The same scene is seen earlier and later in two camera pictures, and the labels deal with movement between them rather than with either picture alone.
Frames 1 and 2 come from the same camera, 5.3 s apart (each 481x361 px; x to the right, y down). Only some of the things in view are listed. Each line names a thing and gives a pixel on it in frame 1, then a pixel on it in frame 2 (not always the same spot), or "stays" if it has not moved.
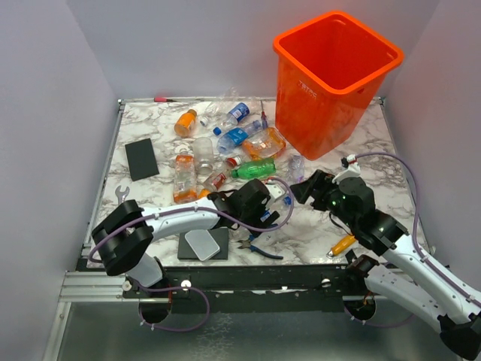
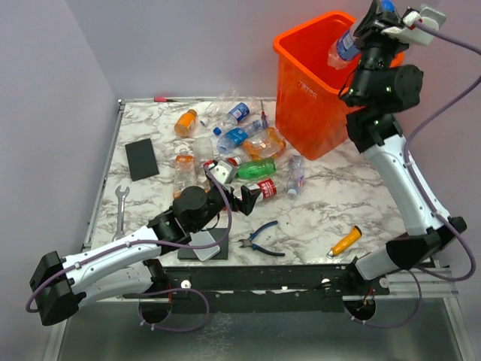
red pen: x=163 y=99 stays
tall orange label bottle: x=185 y=189 stays
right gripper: x=323 y=182 to x=374 y=33
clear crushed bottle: x=296 y=168 stays
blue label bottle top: x=237 y=113 stays
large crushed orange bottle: x=265 y=144 stays
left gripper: x=256 y=222 to x=248 y=196
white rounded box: x=203 y=244 stays
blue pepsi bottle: x=267 y=213 to x=346 y=48
